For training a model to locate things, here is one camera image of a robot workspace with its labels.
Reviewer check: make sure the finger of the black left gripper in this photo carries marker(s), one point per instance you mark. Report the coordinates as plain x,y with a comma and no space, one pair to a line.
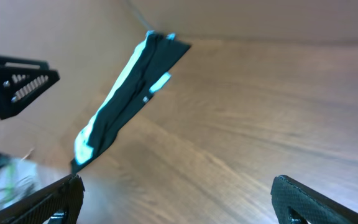
21,82

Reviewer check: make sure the black shirt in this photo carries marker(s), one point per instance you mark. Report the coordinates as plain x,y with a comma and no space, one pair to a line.
146,72

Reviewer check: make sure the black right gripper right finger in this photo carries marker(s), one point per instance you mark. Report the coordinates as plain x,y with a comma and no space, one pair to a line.
294,203

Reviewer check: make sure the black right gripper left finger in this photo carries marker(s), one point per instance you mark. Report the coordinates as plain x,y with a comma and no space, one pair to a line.
59,202

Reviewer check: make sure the light blue t-shirt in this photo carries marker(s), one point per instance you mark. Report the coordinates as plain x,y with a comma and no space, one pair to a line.
18,179

